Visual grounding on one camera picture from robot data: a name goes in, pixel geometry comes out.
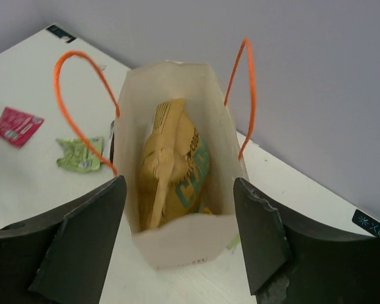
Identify white paper bag orange handles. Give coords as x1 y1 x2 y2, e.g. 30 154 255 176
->
53 51 248 269

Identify brown chocolate bar wrapper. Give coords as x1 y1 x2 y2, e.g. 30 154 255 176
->
109 121 115 163

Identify red candy packet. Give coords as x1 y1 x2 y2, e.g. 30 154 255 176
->
0 106 44 148

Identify light green snack packet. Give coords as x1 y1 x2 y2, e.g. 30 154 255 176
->
56 139 101 174

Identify brown kettle chips bag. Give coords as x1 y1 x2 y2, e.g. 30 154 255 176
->
137 99 210 231

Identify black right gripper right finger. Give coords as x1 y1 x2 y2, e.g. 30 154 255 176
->
233 178 380 303

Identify blue left corner label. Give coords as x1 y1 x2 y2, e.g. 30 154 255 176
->
46 24 76 44

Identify blue right corner label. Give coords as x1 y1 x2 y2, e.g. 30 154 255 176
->
351 209 380 238

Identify blue corner label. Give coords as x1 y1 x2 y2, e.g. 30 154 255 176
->
46 24 76 44
351 209 380 238

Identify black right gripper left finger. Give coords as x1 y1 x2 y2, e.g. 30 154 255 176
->
0 175 127 303

